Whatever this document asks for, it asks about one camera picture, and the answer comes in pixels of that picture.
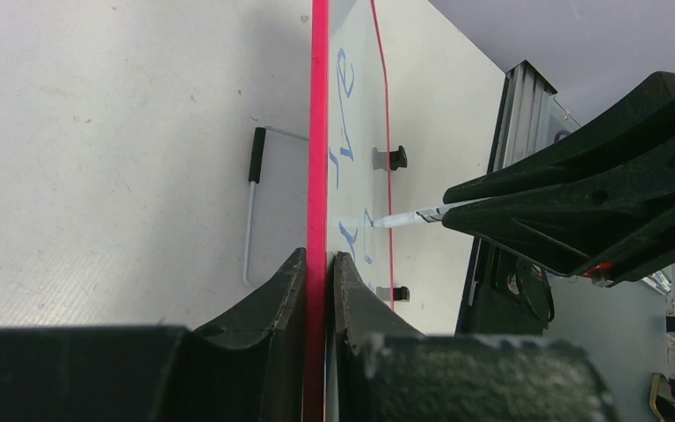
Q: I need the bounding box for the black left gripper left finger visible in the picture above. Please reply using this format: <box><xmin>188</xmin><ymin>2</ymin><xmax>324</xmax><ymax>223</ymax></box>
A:
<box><xmin>0</xmin><ymin>248</ymin><xmax>306</xmax><ymax>421</ymax></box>

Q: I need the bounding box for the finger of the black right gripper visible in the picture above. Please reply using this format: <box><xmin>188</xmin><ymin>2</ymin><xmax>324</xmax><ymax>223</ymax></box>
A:
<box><xmin>443</xmin><ymin>71</ymin><xmax>675</xmax><ymax>204</ymax></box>
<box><xmin>442</xmin><ymin>136</ymin><xmax>675</xmax><ymax>283</ymax></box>

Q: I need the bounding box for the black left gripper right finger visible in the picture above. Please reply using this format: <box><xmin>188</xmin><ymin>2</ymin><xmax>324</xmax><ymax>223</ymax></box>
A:
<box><xmin>332</xmin><ymin>252</ymin><xmax>620</xmax><ymax>421</ymax></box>

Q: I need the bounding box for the white whiteboard marker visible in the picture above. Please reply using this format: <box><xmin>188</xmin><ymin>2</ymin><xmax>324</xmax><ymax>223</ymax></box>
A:
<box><xmin>370</xmin><ymin>201</ymin><xmax>472</xmax><ymax>229</ymax></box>

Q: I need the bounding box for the pink framed whiteboard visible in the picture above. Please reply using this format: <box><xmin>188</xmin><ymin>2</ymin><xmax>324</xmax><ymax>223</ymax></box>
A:
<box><xmin>302</xmin><ymin>1</ymin><xmax>393</xmax><ymax>421</ymax></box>

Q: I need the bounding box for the black whiteboard clip right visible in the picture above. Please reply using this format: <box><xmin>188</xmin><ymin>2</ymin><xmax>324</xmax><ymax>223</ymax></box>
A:
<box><xmin>374</xmin><ymin>286</ymin><xmax>410</xmax><ymax>302</ymax></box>

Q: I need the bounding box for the black whiteboard clip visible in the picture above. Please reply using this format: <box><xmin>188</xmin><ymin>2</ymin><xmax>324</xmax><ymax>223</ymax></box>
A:
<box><xmin>374</xmin><ymin>286</ymin><xmax>410</xmax><ymax>302</ymax></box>
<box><xmin>371</xmin><ymin>145</ymin><xmax>408</xmax><ymax>171</ymax></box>

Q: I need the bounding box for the black whiteboard clip left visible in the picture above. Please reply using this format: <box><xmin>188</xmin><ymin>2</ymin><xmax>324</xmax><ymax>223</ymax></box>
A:
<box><xmin>371</xmin><ymin>145</ymin><xmax>408</xmax><ymax>171</ymax></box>

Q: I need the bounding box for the aluminium frame rail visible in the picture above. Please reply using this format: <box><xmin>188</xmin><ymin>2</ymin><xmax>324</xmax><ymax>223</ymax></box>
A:
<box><xmin>487</xmin><ymin>60</ymin><xmax>581</xmax><ymax>173</ymax></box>

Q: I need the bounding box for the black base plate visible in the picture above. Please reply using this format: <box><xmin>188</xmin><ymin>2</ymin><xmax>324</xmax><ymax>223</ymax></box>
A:
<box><xmin>455</xmin><ymin>239</ymin><xmax>555</xmax><ymax>336</ymax></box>

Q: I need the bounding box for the wire whiteboard stand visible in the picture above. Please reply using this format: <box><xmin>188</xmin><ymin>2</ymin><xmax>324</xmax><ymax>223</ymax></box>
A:
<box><xmin>242</xmin><ymin>126</ymin><xmax>308</xmax><ymax>288</ymax></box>

